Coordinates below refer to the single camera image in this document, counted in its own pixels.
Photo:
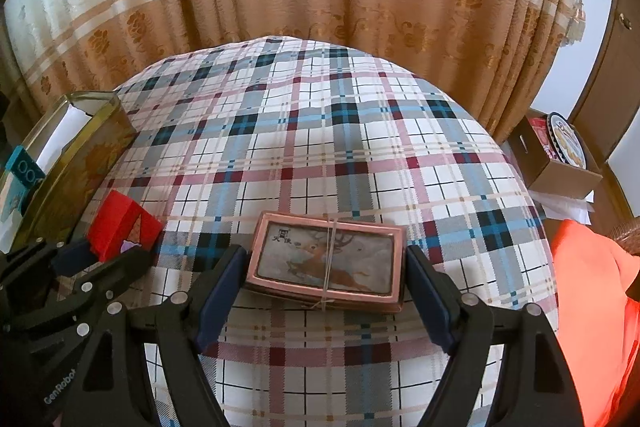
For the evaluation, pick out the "round cookie tin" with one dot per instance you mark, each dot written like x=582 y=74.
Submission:
x=565 y=141

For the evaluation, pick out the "white paper tray liner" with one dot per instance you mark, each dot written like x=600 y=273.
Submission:
x=73 y=120

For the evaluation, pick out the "gold metal tin tray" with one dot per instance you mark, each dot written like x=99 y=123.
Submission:
x=55 y=207

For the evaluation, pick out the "brown wooden door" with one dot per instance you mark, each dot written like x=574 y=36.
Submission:
x=608 y=103

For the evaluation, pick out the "teal toy building block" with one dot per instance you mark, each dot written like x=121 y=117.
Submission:
x=24 y=177

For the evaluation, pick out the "orange red cushion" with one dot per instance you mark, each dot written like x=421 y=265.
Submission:
x=597 y=283

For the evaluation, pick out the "cardboard box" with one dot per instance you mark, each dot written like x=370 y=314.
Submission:
x=543 y=174

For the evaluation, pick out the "red toy building block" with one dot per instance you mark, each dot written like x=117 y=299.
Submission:
x=119 y=220

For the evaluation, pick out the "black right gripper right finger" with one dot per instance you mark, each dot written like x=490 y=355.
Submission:
x=534 y=386

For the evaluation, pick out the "plaid tablecloth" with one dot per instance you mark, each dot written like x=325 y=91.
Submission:
x=313 y=129

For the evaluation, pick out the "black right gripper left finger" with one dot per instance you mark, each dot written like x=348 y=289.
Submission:
x=112 y=385

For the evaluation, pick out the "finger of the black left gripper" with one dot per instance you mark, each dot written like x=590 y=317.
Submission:
x=29 y=315
x=36 y=265

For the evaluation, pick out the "pink deer picture box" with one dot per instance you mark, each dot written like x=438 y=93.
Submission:
x=328 y=263

